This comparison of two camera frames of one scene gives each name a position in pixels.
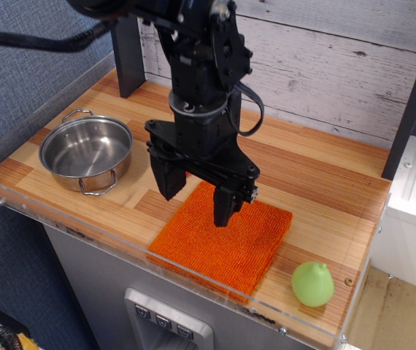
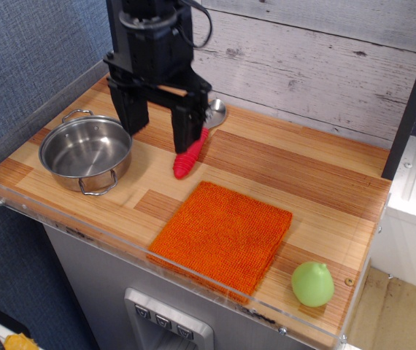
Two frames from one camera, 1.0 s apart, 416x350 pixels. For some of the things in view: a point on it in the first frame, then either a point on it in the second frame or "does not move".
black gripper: [208, 146] -> [158, 54]
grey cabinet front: [100, 278] does not move
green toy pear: [312, 284] does not move
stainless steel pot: [87, 149] does not move
